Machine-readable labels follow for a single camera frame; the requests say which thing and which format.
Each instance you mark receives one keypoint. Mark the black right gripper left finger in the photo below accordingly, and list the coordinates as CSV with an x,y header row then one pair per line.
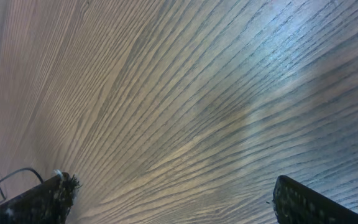
x,y
46,203

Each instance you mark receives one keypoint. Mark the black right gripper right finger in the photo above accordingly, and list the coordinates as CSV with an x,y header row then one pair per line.
x,y
294,203

